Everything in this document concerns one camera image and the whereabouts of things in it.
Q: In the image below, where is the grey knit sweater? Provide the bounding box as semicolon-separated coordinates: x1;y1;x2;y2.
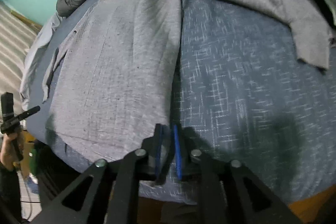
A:
42;0;332;161

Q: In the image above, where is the person left forearm black sleeve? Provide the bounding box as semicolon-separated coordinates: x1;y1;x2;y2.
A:
1;164;22;223

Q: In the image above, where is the blue patterned bed sheet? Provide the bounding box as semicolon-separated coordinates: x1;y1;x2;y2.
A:
27;0;335;203

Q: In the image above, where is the person left hand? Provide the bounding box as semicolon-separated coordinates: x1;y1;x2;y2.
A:
1;127;25;171

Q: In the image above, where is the striped curtain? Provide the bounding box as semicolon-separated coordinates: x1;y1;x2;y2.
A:
0;3;37;114

